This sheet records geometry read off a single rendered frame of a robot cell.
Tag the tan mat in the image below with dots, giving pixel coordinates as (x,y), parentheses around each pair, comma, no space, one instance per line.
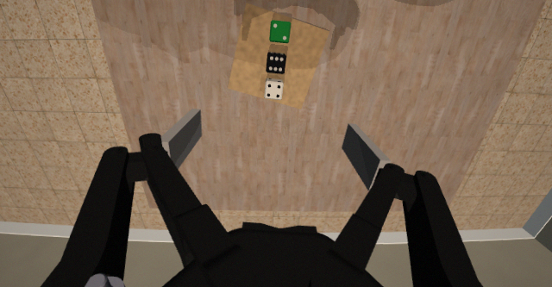
(303,51)

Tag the green die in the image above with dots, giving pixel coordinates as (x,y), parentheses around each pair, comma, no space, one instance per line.
(280,31)

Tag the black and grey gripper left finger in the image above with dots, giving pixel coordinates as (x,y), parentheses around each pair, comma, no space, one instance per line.
(95,253)

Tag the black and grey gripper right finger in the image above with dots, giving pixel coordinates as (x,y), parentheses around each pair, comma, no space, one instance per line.
(437,254)

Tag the white die with black pips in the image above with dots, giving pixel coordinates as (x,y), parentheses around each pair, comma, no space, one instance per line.
(273,89)

